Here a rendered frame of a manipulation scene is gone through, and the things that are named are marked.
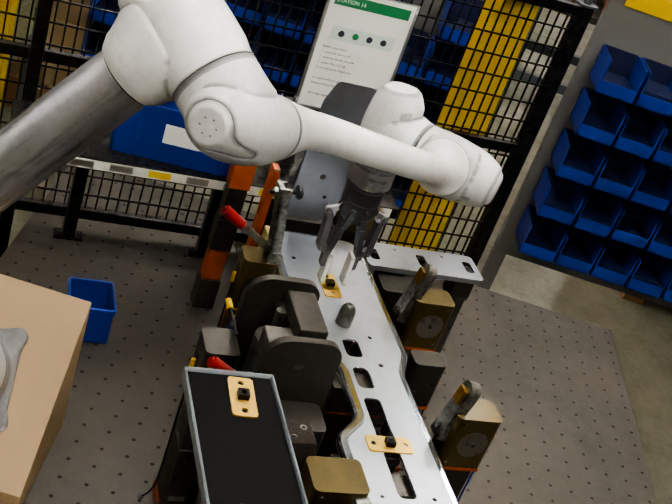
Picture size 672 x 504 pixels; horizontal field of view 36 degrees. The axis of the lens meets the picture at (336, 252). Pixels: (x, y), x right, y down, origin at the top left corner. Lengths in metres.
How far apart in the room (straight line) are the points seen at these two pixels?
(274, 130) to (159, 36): 0.20
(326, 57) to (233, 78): 1.08
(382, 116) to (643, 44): 1.98
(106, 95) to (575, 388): 1.64
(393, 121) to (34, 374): 0.78
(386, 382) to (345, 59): 0.89
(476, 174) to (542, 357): 1.05
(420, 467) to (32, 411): 0.67
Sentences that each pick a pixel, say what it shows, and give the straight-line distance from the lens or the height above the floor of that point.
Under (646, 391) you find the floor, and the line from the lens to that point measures 4.38.
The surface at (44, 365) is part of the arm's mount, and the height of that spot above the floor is 0.91.
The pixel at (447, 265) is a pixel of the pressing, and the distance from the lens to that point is 2.39.
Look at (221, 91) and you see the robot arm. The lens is 1.40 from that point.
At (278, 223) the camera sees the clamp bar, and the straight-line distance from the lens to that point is 2.00.
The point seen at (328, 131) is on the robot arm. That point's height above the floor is 1.46.
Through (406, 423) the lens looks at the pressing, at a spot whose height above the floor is 1.00.
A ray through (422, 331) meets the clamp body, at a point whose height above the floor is 0.97.
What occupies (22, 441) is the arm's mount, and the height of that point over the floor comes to 0.81.
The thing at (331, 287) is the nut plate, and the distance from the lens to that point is 2.13.
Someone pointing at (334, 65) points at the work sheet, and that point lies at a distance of 2.50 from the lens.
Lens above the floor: 2.10
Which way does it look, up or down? 29 degrees down
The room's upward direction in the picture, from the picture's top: 21 degrees clockwise
